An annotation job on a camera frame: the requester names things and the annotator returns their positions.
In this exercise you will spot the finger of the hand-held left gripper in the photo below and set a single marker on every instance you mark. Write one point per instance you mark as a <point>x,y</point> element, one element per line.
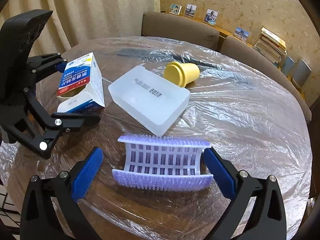
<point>60,67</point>
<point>75,122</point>

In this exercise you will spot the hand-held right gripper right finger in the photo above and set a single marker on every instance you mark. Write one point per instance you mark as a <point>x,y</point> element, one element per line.
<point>220,175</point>

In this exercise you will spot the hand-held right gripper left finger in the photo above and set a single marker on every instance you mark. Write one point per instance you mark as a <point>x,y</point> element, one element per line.
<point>87,173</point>

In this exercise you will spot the blue white medicine box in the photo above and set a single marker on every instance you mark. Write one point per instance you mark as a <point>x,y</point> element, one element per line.
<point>80,72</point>

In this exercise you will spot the purple bristled plastic rack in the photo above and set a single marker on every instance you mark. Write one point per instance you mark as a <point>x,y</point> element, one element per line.
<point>162,160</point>

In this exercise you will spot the clear plastic table cover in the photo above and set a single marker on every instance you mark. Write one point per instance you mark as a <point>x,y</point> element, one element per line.
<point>237,117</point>

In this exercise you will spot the beige curtain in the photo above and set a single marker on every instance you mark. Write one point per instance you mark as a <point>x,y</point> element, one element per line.
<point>100,10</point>

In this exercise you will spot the dark strip under plastic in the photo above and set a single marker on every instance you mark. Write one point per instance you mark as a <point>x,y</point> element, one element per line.
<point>132,52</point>

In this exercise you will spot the translucent white plastic box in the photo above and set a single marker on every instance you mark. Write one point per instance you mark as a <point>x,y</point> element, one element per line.
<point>150,100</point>

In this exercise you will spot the yellow plastic cup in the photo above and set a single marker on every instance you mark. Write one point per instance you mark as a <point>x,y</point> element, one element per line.
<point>185,73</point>

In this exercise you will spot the brown fabric sofa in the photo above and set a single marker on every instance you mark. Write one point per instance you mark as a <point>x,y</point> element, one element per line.
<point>175,27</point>

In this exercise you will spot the grey cylindrical speaker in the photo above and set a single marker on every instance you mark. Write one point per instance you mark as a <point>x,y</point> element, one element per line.
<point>302,73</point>

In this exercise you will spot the stack of books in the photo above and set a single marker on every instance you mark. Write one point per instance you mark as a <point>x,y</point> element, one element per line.
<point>271,46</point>

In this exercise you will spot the small teal photo frame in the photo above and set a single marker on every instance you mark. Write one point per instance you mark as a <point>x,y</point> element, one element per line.
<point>175,9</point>

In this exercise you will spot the clear acrylic photo frame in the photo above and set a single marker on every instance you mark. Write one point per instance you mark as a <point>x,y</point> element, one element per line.
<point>190,11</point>

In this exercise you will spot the acrylic building photo frame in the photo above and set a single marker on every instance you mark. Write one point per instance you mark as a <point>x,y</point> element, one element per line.
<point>241,33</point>

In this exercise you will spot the acrylic portrait photo frame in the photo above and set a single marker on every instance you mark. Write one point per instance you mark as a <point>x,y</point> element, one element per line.
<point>211,15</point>

